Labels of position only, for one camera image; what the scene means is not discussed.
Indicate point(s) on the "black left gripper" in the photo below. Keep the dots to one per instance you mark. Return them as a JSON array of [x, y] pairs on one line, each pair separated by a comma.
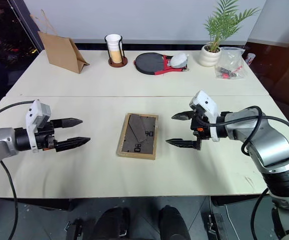
[[45, 140]]

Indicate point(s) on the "stack of white paper cups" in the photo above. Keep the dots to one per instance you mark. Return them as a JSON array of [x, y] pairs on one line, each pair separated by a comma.
[[114, 47]]

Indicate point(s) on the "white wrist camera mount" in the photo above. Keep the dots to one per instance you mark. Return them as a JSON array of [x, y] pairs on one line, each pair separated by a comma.
[[34, 112], [205, 100]]

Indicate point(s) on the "brown paper bag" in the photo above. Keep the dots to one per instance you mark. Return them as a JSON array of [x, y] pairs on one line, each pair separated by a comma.
[[62, 52]]

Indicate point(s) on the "clear plastic bag of parts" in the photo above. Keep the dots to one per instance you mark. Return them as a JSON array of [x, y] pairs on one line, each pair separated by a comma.
[[230, 62]]

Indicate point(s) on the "green palm plant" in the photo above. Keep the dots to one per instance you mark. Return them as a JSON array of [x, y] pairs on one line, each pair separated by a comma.
[[224, 20]]

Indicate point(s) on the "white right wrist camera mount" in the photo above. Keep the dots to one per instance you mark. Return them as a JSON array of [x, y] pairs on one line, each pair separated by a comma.
[[205, 100]]

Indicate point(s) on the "black table foot bracket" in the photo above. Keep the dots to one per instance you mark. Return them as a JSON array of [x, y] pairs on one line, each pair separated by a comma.
[[213, 225], [73, 228]]

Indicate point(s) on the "dark rounded shape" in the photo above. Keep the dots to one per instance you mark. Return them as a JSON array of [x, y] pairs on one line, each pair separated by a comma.
[[112, 222], [173, 222]]

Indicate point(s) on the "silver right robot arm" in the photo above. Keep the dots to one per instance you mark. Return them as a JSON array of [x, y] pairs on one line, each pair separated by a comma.
[[272, 147]]

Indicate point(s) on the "wooden picture frame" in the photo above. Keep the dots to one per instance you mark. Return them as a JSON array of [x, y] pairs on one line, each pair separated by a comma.
[[138, 136]]

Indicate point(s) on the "cup stack in holder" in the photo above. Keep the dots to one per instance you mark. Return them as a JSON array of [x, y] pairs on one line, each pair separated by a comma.
[[118, 64]]

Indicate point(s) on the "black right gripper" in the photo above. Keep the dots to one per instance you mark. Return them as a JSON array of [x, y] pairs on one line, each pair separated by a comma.
[[200, 130]]

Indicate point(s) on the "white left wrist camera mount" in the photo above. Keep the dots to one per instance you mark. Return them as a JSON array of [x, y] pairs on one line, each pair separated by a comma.
[[34, 112]]

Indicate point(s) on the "white ribbed plant pot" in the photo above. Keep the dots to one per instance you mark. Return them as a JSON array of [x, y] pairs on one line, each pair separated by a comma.
[[209, 57]]

